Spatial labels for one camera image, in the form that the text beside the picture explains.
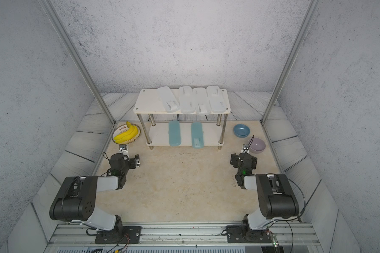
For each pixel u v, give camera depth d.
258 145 1.02
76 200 0.45
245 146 0.82
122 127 1.17
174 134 1.05
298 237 0.72
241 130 1.13
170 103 0.81
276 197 0.45
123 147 0.82
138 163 0.89
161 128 1.11
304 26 0.76
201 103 0.79
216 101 0.81
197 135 1.05
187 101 0.82
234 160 0.91
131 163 0.86
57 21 0.74
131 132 1.08
